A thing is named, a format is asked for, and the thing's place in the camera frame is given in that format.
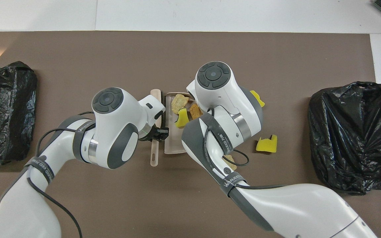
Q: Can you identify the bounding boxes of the yellow sponge piece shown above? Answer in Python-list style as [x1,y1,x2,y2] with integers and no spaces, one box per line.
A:
[250,90,266,108]
[175,108,191,128]
[256,134,278,153]

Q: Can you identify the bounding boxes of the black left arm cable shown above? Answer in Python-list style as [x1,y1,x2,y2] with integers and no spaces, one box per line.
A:
[27,112,83,238]

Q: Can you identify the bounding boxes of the beige hand brush black bristles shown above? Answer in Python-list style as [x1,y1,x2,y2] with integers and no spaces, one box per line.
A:
[150,88,166,167]

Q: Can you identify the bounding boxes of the orange brown bread roll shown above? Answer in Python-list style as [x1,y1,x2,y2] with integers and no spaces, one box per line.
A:
[190,103,204,120]

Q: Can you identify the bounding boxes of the brown table mat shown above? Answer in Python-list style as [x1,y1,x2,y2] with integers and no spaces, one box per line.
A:
[0,31,381,238]

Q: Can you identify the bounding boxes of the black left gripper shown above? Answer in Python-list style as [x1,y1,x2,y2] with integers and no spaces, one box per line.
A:
[139,127,170,142]

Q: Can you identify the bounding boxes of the black trash bag bin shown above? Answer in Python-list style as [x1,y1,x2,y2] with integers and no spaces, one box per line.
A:
[308,81,381,196]

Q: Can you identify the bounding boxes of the beige plastic dustpan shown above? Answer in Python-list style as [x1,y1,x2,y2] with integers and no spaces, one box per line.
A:
[164,92,194,155]

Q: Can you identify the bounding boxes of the black bag over cardboard box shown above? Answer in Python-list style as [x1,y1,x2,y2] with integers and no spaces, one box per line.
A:
[0,61,38,166]

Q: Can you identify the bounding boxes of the toy croissant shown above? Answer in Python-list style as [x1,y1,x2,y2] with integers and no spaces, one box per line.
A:
[171,94,190,114]

